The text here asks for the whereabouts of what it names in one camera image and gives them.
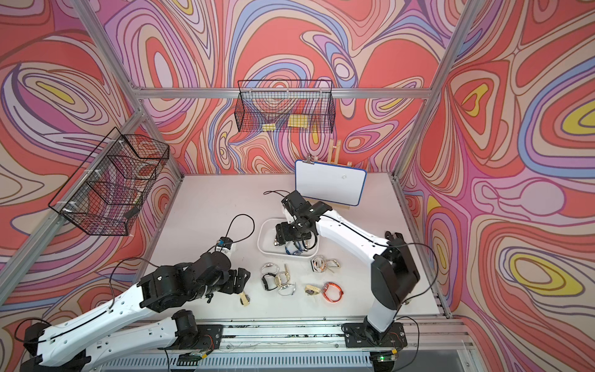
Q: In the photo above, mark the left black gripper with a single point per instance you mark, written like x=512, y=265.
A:
x=232, y=287

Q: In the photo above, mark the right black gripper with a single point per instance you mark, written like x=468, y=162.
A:
x=283, y=232

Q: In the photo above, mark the beige long strap watch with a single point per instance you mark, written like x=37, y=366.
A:
x=244, y=299

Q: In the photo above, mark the cream strap gold watch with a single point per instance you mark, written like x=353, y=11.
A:
x=282, y=277

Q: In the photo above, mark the white orange strap watch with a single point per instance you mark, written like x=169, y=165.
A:
x=320, y=264

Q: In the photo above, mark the red translucent watch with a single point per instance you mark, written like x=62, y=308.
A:
x=332, y=292

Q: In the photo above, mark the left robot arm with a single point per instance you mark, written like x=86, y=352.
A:
x=149, y=315

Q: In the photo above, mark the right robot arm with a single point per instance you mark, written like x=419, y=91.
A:
x=392, y=268

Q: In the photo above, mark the white plastic storage box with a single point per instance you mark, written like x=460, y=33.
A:
x=265, y=243

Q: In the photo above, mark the black smart watch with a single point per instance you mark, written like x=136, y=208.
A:
x=269, y=282

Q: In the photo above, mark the wooden easel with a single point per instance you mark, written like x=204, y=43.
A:
x=333, y=153

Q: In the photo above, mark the yellow sticky note small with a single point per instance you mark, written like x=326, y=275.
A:
x=269, y=127

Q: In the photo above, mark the yellow sticky note large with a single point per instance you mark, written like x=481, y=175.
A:
x=298, y=121

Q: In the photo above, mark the white pink strap watch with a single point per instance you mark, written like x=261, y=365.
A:
x=269, y=268

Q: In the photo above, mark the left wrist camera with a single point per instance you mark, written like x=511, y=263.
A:
x=225, y=244

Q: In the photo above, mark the small whiteboard blue frame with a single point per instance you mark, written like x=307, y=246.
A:
x=330, y=182

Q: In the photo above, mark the beige strap watch near red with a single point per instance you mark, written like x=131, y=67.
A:
x=312, y=290

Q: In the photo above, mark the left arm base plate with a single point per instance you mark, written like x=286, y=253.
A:
x=197, y=337

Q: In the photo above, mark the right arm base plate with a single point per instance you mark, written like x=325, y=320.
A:
x=363, y=335

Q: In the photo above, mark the black wire basket back wall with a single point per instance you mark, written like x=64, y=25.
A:
x=274, y=100

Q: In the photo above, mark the black wire basket wall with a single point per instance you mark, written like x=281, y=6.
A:
x=107, y=191
x=274, y=100

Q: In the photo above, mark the black wire basket left wall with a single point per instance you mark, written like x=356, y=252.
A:
x=107, y=191

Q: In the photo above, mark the aluminium rail front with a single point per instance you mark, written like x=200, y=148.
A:
x=412, y=344

